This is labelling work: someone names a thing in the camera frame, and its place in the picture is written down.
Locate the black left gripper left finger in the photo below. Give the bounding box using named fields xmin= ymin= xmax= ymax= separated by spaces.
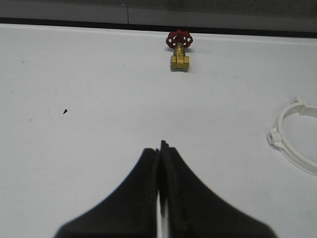
xmin=55 ymin=148 xmax=159 ymax=238

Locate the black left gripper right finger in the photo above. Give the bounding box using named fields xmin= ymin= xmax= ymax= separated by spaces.
xmin=160 ymin=141 xmax=276 ymax=238

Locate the white half pipe clamp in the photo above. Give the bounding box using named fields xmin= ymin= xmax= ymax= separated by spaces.
xmin=266 ymin=96 xmax=317 ymax=176

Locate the brass valve red handwheel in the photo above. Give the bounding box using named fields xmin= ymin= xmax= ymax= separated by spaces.
xmin=165 ymin=29 xmax=193 ymax=70

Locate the grey stone counter ledge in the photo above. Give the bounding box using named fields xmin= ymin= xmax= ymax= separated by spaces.
xmin=0 ymin=0 xmax=317 ymax=24

